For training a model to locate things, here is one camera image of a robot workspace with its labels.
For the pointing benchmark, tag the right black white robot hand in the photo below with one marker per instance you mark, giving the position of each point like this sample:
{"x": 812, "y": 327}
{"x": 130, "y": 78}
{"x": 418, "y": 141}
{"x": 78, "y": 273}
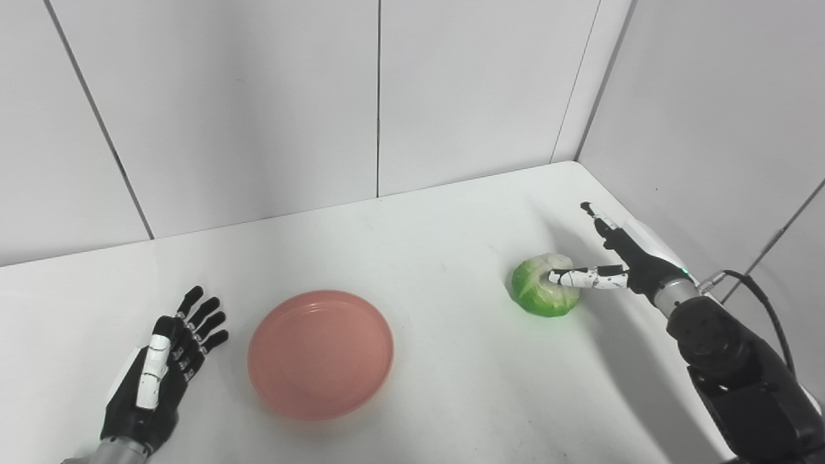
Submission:
{"x": 635, "y": 261}

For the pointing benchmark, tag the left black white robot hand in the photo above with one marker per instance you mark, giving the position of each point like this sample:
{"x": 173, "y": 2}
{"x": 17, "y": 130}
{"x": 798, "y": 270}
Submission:
{"x": 151, "y": 386}

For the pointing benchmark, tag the green white cabbage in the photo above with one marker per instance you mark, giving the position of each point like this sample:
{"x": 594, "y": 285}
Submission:
{"x": 535, "y": 290}

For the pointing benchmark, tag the pink round plate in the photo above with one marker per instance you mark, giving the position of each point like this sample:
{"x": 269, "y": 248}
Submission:
{"x": 320, "y": 354}

